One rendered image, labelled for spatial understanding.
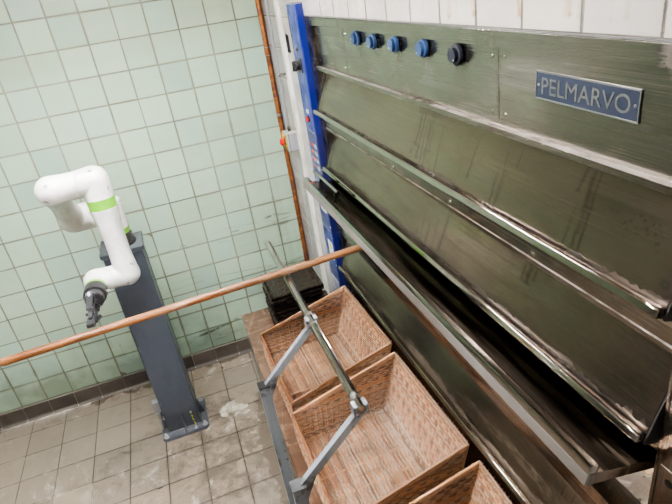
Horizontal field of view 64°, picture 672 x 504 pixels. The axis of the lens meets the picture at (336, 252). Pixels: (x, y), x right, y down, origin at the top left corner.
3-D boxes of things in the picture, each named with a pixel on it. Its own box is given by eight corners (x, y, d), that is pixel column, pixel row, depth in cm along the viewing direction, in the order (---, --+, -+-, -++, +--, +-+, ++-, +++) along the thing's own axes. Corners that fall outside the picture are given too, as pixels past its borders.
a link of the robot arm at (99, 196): (71, 167, 225) (70, 172, 214) (103, 159, 229) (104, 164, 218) (87, 208, 232) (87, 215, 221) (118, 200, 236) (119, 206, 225)
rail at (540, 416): (303, 181, 247) (307, 181, 247) (587, 476, 93) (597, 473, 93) (303, 177, 246) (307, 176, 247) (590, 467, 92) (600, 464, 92)
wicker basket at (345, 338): (352, 327, 286) (345, 283, 273) (400, 393, 238) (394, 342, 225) (263, 358, 273) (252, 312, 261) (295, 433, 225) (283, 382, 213)
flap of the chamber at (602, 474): (303, 186, 248) (344, 185, 254) (584, 487, 94) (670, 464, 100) (303, 181, 247) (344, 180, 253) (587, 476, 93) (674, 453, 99)
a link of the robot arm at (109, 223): (90, 208, 232) (87, 214, 222) (118, 201, 235) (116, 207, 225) (118, 282, 246) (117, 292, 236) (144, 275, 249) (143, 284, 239)
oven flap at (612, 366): (330, 171, 249) (339, 127, 242) (652, 441, 95) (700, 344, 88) (321, 169, 247) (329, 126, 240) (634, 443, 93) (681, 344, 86)
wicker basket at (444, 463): (401, 399, 234) (396, 348, 221) (475, 502, 186) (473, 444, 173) (295, 440, 222) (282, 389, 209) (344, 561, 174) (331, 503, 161)
